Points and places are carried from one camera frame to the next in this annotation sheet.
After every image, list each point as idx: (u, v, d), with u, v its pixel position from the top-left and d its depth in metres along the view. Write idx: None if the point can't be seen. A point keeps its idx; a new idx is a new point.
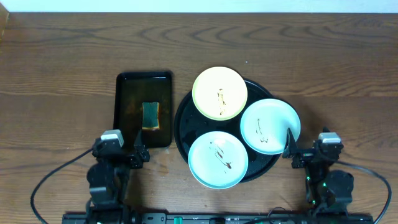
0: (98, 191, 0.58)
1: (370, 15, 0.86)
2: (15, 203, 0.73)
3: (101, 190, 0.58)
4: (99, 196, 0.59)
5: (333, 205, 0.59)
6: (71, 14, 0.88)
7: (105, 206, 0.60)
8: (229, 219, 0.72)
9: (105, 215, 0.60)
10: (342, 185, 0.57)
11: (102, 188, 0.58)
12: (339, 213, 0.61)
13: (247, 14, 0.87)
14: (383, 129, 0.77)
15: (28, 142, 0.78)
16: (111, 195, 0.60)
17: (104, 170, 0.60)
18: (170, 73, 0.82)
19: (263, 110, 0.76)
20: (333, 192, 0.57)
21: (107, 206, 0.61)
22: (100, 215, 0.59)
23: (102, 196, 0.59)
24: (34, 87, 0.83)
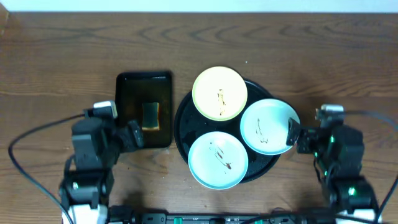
0: (81, 142, 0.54)
1: (371, 14, 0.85)
2: (15, 203, 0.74)
3: (84, 139, 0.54)
4: (83, 148, 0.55)
5: (346, 160, 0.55)
6: (71, 13, 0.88)
7: (86, 167, 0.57)
8: (229, 219, 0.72)
9: (84, 175, 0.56)
10: (351, 135, 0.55)
11: (84, 136, 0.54)
12: (355, 175, 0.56)
13: (247, 13, 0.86)
14: (384, 129, 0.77)
15: (28, 142, 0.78)
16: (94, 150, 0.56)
17: (89, 122, 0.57)
18: (170, 73, 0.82)
19: (263, 111, 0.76)
20: (341, 141, 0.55)
21: (89, 167, 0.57)
22: (78, 176, 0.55)
23: (84, 149, 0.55)
24: (34, 87, 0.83)
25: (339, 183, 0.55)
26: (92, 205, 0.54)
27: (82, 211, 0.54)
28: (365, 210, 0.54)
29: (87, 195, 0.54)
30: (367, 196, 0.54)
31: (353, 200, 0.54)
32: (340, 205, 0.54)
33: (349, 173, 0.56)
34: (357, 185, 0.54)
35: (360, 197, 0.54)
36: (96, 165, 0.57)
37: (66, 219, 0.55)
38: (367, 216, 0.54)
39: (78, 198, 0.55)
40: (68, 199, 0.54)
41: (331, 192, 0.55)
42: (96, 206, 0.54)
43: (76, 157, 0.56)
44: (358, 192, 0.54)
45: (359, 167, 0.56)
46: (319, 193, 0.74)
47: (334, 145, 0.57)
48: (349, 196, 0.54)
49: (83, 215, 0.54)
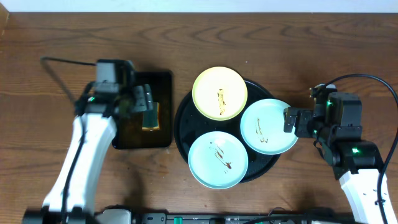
0: (105, 65, 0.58)
1: (372, 15, 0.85)
2: (16, 203, 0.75)
3: (109, 64, 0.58)
4: (104, 72, 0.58)
5: (346, 119, 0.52)
6: (71, 13, 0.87)
7: (102, 91, 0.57)
8: (229, 219, 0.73)
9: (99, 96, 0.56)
10: (346, 95, 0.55)
11: (111, 63, 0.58)
12: (357, 137, 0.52)
13: (247, 13, 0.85)
14: (382, 129, 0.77)
15: (28, 142, 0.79)
16: (115, 76, 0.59)
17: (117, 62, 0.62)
18: (170, 73, 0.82)
19: (263, 110, 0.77)
20: (337, 99, 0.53)
21: (105, 91, 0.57)
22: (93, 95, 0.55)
23: (106, 74, 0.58)
24: (35, 87, 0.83)
25: (340, 143, 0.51)
26: (104, 116, 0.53)
27: (93, 121, 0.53)
28: (370, 169, 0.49)
29: (100, 109, 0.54)
30: (372, 155, 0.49)
31: (357, 158, 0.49)
32: (344, 165, 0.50)
33: (351, 136, 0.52)
34: (360, 144, 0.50)
35: (365, 155, 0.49)
36: (111, 90, 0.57)
37: (74, 125, 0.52)
38: (372, 178, 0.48)
39: (90, 111, 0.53)
40: (81, 109, 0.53)
41: (333, 154, 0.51)
42: (106, 117, 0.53)
43: (97, 81, 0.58)
44: (362, 150, 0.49)
45: (359, 128, 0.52)
46: (319, 193, 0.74)
47: (333, 107, 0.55)
48: (352, 154, 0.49)
49: (92, 123, 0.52)
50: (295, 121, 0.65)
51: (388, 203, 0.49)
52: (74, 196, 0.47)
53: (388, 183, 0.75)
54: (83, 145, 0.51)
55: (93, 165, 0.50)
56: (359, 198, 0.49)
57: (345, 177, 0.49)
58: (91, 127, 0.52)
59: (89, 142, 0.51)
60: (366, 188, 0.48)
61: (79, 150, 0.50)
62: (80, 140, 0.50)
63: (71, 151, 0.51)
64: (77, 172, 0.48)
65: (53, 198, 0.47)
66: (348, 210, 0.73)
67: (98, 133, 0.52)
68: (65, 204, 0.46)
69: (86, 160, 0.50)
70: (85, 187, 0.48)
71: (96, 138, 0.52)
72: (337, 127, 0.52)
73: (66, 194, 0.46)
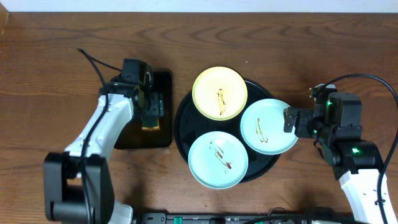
0: (129, 63, 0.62)
1: (372, 15, 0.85)
2: (16, 203, 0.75)
3: (135, 61, 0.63)
4: (129, 68, 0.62)
5: (346, 119, 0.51)
6: (71, 13, 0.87)
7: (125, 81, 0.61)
8: (229, 219, 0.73)
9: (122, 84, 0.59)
10: (346, 95, 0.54)
11: (136, 61, 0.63)
12: (357, 137, 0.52)
13: (247, 13, 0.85)
14: (382, 129, 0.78)
15: (28, 142, 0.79)
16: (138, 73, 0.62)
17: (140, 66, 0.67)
18: (170, 73, 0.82)
19: (263, 110, 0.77)
20: (337, 99, 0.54)
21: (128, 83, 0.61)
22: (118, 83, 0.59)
23: (130, 70, 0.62)
24: (35, 87, 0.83)
25: (340, 143, 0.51)
26: (125, 97, 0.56)
27: (116, 98, 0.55)
28: (370, 169, 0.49)
29: (123, 93, 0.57)
30: (372, 155, 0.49)
31: (357, 158, 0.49)
32: (344, 165, 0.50)
33: (351, 136, 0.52)
34: (360, 144, 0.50)
35: (365, 155, 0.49)
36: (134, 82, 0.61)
37: (99, 100, 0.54)
38: (372, 178, 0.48)
39: (115, 92, 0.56)
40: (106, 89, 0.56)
41: (333, 154, 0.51)
42: (127, 98, 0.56)
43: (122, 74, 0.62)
44: (362, 150, 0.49)
45: (359, 128, 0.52)
46: (319, 193, 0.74)
47: (333, 107, 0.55)
48: (352, 154, 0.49)
49: (115, 98, 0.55)
50: (295, 121, 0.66)
51: (388, 204, 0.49)
52: (95, 147, 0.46)
53: (388, 183, 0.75)
54: (106, 112, 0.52)
55: (112, 131, 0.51)
56: (359, 198, 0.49)
57: (345, 177, 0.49)
58: (114, 101, 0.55)
59: (111, 111, 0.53)
60: (366, 188, 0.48)
61: (102, 114, 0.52)
62: (105, 107, 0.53)
63: (94, 116, 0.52)
64: (99, 129, 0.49)
65: (74, 147, 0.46)
66: (349, 210, 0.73)
67: (120, 104, 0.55)
68: (84, 152, 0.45)
69: (109, 122, 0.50)
70: (104, 141, 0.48)
71: (119, 109, 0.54)
72: (337, 127, 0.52)
73: (87, 144, 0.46)
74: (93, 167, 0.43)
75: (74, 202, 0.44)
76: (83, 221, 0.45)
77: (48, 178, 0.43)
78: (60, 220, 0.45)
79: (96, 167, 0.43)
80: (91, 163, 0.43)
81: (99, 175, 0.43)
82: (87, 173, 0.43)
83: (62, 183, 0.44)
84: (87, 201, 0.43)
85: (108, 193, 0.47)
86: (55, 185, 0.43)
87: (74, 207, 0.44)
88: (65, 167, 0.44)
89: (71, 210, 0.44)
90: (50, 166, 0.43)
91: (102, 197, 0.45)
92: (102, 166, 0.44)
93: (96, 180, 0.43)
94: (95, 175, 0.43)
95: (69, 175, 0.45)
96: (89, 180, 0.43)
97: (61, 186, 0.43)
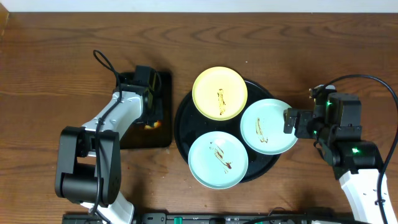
0: (142, 68, 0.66)
1: (372, 15, 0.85)
2: (15, 203, 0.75)
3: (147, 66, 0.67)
4: (140, 72, 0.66)
5: (345, 119, 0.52)
6: (71, 13, 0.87)
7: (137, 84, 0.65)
8: (229, 219, 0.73)
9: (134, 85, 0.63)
10: (347, 95, 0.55)
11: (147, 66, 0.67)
12: (357, 137, 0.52)
13: (247, 13, 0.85)
14: (382, 129, 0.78)
15: (28, 142, 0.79)
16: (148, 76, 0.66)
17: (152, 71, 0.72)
18: (170, 73, 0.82)
19: (263, 111, 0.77)
20: (337, 98, 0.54)
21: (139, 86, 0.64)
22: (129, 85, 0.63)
23: (141, 74, 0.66)
24: (34, 87, 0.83)
25: (340, 142, 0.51)
26: (138, 94, 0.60)
27: (129, 93, 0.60)
28: (370, 168, 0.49)
29: (135, 91, 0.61)
30: (372, 155, 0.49)
31: (357, 158, 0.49)
32: (344, 165, 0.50)
33: (351, 137, 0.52)
34: (361, 144, 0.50)
35: (365, 155, 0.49)
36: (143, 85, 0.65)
37: (112, 95, 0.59)
38: (372, 178, 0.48)
39: (127, 90, 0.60)
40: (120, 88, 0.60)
41: (333, 154, 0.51)
42: (139, 96, 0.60)
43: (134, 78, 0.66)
44: (362, 150, 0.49)
45: (359, 128, 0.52)
46: (319, 193, 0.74)
47: (333, 108, 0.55)
48: (352, 154, 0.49)
49: (129, 93, 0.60)
50: (295, 122, 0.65)
51: (388, 204, 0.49)
52: (109, 125, 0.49)
53: (388, 183, 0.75)
54: (119, 102, 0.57)
55: (125, 119, 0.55)
56: (359, 197, 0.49)
57: (345, 177, 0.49)
58: (127, 95, 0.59)
59: (125, 102, 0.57)
60: (367, 188, 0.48)
61: (115, 104, 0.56)
62: (119, 98, 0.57)
63: (108, 106, 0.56)
64: (113, 114, 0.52)
65: (89, 124, 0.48)
66: (348, 210, 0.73)
67: (132, 99, 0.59)
68: (99, 128, 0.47)
69: (122, 110, 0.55)
70: (116, 124, 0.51)
71: (130, 101, 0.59)
72: (338, 126, 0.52)
73: (102, 122, 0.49)
74: (107, 140, 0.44)
75: (84, 178, 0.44)
76: (89, 198, 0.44)
77: (63, 149, 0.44)
78: (68, 196, 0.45)
79: (111, 139, 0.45)
80: (105, 137, 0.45)
81: (112, 148, 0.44)
82: (102, 145, 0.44)
83: (75, 157, 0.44)
84: (99, 173, 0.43)
85: (117, 172, 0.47)
86: (68, 157, 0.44)
87: (83, 183, 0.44)
88: (79, 141, 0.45)
89: (81, 185, 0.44)
90: (66, 138, 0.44)
91: (112, 173, 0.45)
92: (116, 140, 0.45)
93: (110, 151, 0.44)
94: (109, 149, 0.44)
95: (81, 153, 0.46)
96: (102, 153, 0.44)
97: (74, 157, 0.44)
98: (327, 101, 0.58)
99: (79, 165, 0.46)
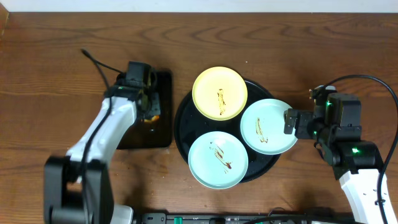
0: (134, 66, 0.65)
1: (372, 15, 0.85)
2: (15, 203, 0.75)
3: (139, 65, 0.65)
4: (134, 71, 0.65)
5: (345, 119, 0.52)
6: (71, 13, 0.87)
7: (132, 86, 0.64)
8: (229, 219, 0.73)
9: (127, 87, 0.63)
10: (346, 95, 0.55)
11: (140, 65, 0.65)
12: (357, 138, 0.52)
13: (247, 13, 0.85)
14: (382, 129, 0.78)
15: (28, 142, 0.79)
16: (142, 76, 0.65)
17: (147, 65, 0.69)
18: (170, 73, 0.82)
19: (263, 111, 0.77)
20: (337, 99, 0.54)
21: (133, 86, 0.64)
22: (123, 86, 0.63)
23: (134, 73, 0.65)
24: (34, 87, 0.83)
25: (340, 143, 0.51)
26: (129, 101, 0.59)
27: (120, 100, 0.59)
28: (370, 168, 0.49)
29: (127, 96, 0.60)
30: (372, 155, 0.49)
31: (357, 158, 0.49)
32: (344, 165, 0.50)
33: (351, 137, 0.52)
34: (360, 144, 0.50)
35: (365, 155, 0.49)
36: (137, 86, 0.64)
37: (102, 104, 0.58)
38: (372, 178, 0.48)
39: (117, 96, 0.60)
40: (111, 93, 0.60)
41: (333, 154, 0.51)
42: (130, 102, 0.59)
43: (127, 78, 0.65)
44: (362, 150, 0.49)
45: (359, 128, 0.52)
46: (319, 193, 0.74)
47: (332, 107, 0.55)
48: (352, 154, 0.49)
49: (119, 101, 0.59)
50: (295, 122, 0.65)
51: (388, 204, 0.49)
52: (96, 150, 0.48)
53: (388, 183, 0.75)
54: (109, 116, 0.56)
55: (115, 134, 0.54)
56: (359, 198, 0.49)
57: (345, 177, 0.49)
58: (117, 104, 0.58)
59: (114, 116, 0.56)
60: (367, 188, 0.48)
61: (105, 118, 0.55)
62: (107, 111, 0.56)
63: (97, 120, 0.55)
64: (101, 133, 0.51)
65: (75, 150, 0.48)
66: (348, 210, 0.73)
67: (124, 108, 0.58)
68: (86, 155, 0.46)
69: (112, 126, 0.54)
70: (105, 144, 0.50)
71: (121, 112, 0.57)
72: (338, 127, 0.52)
73: (89, 147, 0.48)
74: (94, 172, 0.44)
75: (74, 208, 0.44)
76: None
77: (49, 182, 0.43)
78: None
79: (98, 170, 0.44)
80: (92, 168, 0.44)
81: (100, 179, 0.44)
82: (89, 178, 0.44)
83: (62, 188, 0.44)
84: None
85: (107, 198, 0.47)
86: (55, 190, 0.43)
87: (73, 213, 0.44)
88: (66, 172, 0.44)
89: (70, 214, 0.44)
90: (51, 170, 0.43)
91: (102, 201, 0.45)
92: (103, 170, 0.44)
93: (97, 182, 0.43)
94: (96, 181, 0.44)
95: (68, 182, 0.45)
96: (89, 186, 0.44)
97: (61, 189, 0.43)
98: (326, 101, 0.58)
99: (67, 194, 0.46)
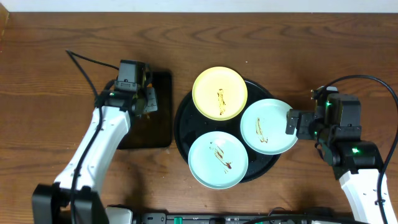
0: (127, 66, 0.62)
1: (372, 15, 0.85)
2: (15, 203, 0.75)
3: (132, 65, 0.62)
4: (126, 72, 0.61)
5: (344, 119, 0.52)
6: (71, 13, 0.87)
7: (124, 89, 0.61)
8: (229, 219, 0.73)
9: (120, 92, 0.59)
10: (347, 97, 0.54)
11: (132, 65, 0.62)
12: (357, 138, 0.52)
13: (247, 13, 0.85)
14: (382, 129, 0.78)
15: (28, 142, 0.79)
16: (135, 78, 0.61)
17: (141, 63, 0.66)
18: (170, 73, 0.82)
19: (263, 111, 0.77)
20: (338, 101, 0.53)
21: (126, 91, 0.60)
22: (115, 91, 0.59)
23: (127, 74, 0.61)
24: (34, 87, 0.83)
25: (341, 143, 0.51)
26: (121, 111, 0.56)
27: (111, 111, 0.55)
28: (370, 168, 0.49)
29: (119, 105, 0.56)
30: (372, 155, 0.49)
31: (357, 158, 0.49)
32: (344, 165, 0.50)
33: (351, 137, 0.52)
34: (360, 144, 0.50)
35: (365, 155, 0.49)
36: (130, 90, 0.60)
37: (92, 117, 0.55)
38: (372, 178, 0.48)
39: (109, 104, 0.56)
40: (101, 101, 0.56)
41: (333, 154, 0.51)
42: (123, 112, 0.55)
43: (118, 79, 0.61)
44: (362, 150, 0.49)
45: (359, 128, 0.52)
46: (319, 193, 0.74)
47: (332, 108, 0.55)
48: (352, 154, 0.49)
49: (109, 114, 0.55)
50: (296, 122, 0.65)
51: (388, 205, 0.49)
52: (86, 177, 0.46)
53: (388, 183, 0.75)
54: (100, 130, 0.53)
55: (107, 152, 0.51)
56: (359, 198, 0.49)
57: (345, 177, 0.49)
58: (108, 117, 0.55)
59: (106, 130, 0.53)
60: (366, 188, 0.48)
61: (95, 135, 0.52)
62: (97, 127, 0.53)
63: (88, 135, 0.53)
64: (91, 155, 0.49)
65: (64, 178, 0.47)
66: (348, 210, 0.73)
67: (115, 121, 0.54)
68: (75, 185, 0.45)
69: (102, 144, 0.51)
70: (96, 168, 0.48)
71: (113, 126, 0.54)
72: (337, 128, 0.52)
73: (78, 174, 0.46)
74: (84, 202, 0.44)
75: None
76: None
77: (39, 211, 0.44)
78: None
79: (87, 200, 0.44)
80: (82, 198, 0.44)
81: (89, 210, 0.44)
82: (78, 208, 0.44)
83: (52, 216, 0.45)
84: None
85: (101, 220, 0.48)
86: (46, 217, 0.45)
87: None
88: (55, 200, 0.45)
89: None
90: (40, 198, 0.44)
91: None
92: (93, 200, 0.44)
93: (86, 213, 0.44)
94: (85, 211, 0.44)
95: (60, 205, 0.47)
96: (79, 215, 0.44)
97: (51, 217, 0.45)
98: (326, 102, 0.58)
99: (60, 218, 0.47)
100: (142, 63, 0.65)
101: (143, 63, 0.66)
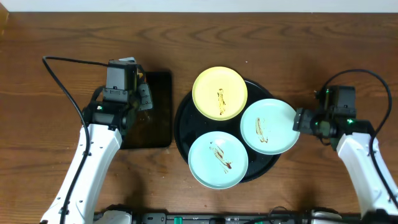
0: (115, 70, 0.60)
1: (372, 15, 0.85)
2: (15, 203, 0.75)
3: (119, 70, 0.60)
4: (114, 78, 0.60)
5: (341, 101, 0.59)
6: (71, 13, 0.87)
7: (114, 99, 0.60)
8: (229, 219, 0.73)
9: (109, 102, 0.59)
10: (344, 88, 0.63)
11: (120, 69, 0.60)
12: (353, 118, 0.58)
13: (247, 13, 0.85)
14: (382, 129, 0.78)
15: (28, 142, 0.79)
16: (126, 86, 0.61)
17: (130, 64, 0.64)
18: (170, 73, 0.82)
19: (263, 111, 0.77)
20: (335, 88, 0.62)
21: (115, 100, 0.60)
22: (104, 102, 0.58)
23: (115, 80, 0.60)
24: (34, 87, 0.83)
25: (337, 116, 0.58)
26: (110, 128, 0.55)
27: (101, 129, 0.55)
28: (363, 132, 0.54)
29: (107, 122, 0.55)
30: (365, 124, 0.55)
31: (352, 126, 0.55)
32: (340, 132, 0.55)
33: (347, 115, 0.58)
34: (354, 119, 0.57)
35: (359, 125, 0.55)
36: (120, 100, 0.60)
37: (80, 139, 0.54)
38: (364, 139, 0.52)
39: (96, 122, 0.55)
40: (88, 118, 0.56)
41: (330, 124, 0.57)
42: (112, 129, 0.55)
43: (107, 87, 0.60)
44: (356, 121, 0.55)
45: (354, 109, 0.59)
46: (319, 193, 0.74)
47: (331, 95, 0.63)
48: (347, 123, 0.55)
49: (96, 135, 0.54)
50: None
51: (381, 161, 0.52)
52: (74, 214, 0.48)
53: None
54: (87, 157, 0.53)
55: (96, 180, 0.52)
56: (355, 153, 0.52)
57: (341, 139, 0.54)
58: (96, 139, 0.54)
59: (94, 155, 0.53)
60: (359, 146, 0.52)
61: (83, 162, 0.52)
62: (84, 153, 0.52)
63: (76, 162, 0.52)
64: (79, 188, 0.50)
65: (51, 214, 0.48)
66: (349, 210, 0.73)
67: (104, 144, 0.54)
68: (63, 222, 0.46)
69: (91, 173, 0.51)
70: (86, 203, 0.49)
71: (101, 149, 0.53)
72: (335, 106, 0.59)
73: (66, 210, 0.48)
74: None
75: None
76: None
77: None
78: None
79: None
80: None
81: None
82: None
83: None
84: None
85: None
86: None
87: None
88: None
89: None
90: None
91: None
92: None
93: None
94: None
95: None
96: None
97: None
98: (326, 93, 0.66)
99: None
100: (132, 65, 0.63)
101: (133, 63, 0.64)
